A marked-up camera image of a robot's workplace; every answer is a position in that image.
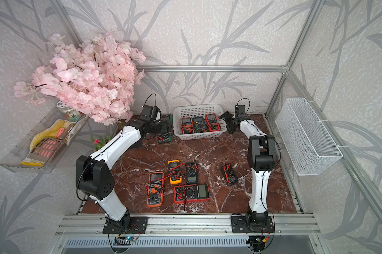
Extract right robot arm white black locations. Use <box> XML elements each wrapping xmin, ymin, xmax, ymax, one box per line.
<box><xmin>219</xmin><ymin>104</ymin><xmax>277</xmax><ymax>226</ymax></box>

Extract green multimeter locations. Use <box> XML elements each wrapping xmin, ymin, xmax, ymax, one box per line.
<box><xmin>157</xmin><ymin>114</ymin><xmax>174</xmax><ymax>144</ymax></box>
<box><xmin>192</xmin><ymin>116</ymin><xmax>208</xmax><ymax>133</ymax></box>

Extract patterned round tin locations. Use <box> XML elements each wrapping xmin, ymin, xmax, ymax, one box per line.
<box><xmin>56</xmin><ymin>101</ymin><xmax>82</xmax><ymax>122</ymax></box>

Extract white wire mesh basket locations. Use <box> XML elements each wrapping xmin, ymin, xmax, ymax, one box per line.
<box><xmin>275</xmin><ymin>97</ymin><xmax>343</xmax><ymax>176</ymax></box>

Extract pink brown grid tray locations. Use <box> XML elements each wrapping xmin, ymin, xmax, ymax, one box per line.
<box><xmin>27</xmin><ymin>138</ymin><xmax>63</xmax><ymax>161</ymax></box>

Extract white perforated plastic basket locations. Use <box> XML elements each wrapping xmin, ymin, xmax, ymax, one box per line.
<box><xmin>173</xmin><ymin>104</ymin><xmax>227</xmax><ymax>141</ymax></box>

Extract aluminium front rail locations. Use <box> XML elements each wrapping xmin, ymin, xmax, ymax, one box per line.
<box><xmin>55</xmin><ymin>213</ymin><xmax>321</xmax><ymax>237</ymax></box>

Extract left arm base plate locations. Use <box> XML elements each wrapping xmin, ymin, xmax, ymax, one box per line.
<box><xmin>102</xmin><ymin>217</ymin><xmax>148</xmax><ymax>235</ymax></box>

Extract clear acrylic wall shelf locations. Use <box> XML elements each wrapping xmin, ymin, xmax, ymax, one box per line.
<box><xmin>0</xmin><ymin>107</ymin><xmax>88</xmax><ymax>174</ymax></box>

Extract small potted pink flowers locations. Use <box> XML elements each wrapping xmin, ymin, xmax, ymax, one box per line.
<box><xmin>93</xmin><ymin>135</ymin><xmax>112</xmax><ymax>151</ymax></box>

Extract small yellow multimeter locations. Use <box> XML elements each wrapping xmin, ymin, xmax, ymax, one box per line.
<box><xmin>168</xmin><ymin>160</ymin><xmax>182</xmax><ymax>185</ymax></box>

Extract small black multimeter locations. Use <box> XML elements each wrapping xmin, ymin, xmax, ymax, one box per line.
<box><xmin>186</xmin><ymin>163</ymin><xmax>199</xmax><ymax>185</ymax></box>
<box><xmin>221</xmin><ymin>164</ymin><xmax>237</xmax><ymax>185</ymax></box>

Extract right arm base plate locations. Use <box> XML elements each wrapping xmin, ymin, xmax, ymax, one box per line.
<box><xmin>231</xmin><ymin>212</ymin><xmax>275</xmax><ymax>233</ymax></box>

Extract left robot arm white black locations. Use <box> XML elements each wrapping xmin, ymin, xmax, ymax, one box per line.
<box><xmin>75</xmin><ymin>105</ymin><xmax>162</xmax><ymax>228</ymax></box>

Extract small black multimeter centre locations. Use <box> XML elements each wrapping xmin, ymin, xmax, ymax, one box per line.
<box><xmin>186</xmin><ymin>163</ymin><xmax>199</xmax><ymax>185</ymax></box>

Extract large red multimeter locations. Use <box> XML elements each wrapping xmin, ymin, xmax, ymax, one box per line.
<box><xmin>174</xmin><ymin>183</ymin><xmax>210</xmax><ymax>204</ymax></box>

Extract orange multimeter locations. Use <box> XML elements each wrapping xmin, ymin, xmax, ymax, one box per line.
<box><xmin>181</xmin><ymin>117</ymin><xmax>195</xmax><ymax>134</ymax></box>
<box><xmin>146</xmin><ymin>171</ymin><xmax>164</xmax><ymax>207</ymax></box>

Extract pink cherry blossom tree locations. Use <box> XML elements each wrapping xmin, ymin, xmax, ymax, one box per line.
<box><xmin>13</xmin><ymin>33</ymin><xmax>146</xmax><ymax>126</ymax></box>

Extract small black multimeter right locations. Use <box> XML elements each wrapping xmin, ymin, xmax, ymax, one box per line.
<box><xmin>221</xmin><ymin>164</ymin><xmax>237</xmax><ymax>185</ymax></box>

